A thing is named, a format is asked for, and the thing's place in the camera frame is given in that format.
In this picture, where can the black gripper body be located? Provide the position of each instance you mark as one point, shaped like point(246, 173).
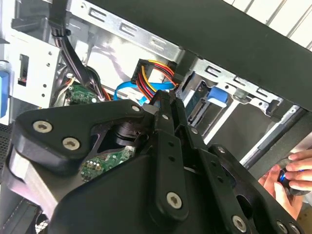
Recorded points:
point(117, 195)

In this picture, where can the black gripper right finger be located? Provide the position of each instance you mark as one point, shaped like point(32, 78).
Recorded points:
point(219, 175)

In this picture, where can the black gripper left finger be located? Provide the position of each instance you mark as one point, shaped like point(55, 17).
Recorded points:
point(61, 126)

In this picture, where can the hard disk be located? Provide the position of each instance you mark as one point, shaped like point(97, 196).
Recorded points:
point(217, 96)

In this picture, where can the person's left hand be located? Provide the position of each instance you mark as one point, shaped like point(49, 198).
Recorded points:
point(285, 202)

